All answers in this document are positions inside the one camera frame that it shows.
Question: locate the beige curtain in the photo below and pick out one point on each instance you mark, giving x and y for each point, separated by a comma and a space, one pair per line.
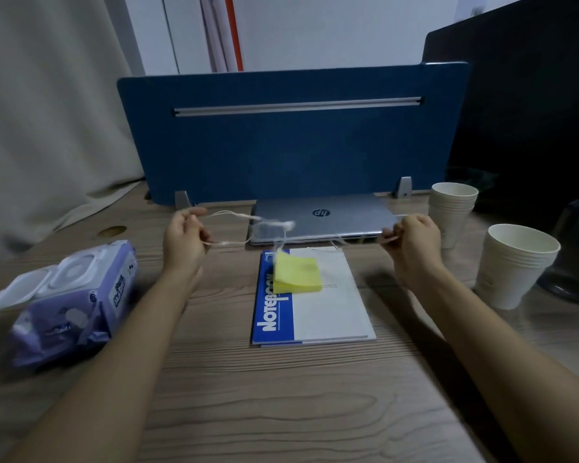
48, 115

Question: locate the blue desk divider panel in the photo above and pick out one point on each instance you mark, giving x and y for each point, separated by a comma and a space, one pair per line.
294, 149

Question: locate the black office chair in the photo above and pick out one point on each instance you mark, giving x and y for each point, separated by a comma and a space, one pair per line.
530, 154

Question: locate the person's right hand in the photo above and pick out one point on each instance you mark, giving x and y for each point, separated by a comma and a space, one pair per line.
415, 245

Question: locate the silver laptop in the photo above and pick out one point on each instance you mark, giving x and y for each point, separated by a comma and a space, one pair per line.
321, 219

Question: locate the blue and white notebook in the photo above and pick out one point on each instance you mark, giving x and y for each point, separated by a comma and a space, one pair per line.
318, 303

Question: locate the person's right forearm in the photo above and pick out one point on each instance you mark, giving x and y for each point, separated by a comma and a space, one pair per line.
502, 361

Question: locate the purple wet wipes pack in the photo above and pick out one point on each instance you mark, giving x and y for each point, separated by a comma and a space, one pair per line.
72, 303

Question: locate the yellow sticky note pad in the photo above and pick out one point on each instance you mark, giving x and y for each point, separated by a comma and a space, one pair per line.
296, 274

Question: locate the person's left forearm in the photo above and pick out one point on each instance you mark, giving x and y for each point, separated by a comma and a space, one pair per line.
111, 361

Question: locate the person's right fingers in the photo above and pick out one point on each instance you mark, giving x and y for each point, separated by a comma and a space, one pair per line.
391, 234

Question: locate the stack of white paper cups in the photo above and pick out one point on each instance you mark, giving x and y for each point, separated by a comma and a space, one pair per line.
514, 265
451, 212

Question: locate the person's left hand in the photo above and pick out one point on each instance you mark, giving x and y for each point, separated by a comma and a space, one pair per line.
181, 245

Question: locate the white and orange pole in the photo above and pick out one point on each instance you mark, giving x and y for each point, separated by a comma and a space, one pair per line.
222, 32

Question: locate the person's left thumb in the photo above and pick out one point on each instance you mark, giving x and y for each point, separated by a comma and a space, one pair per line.
195, 211

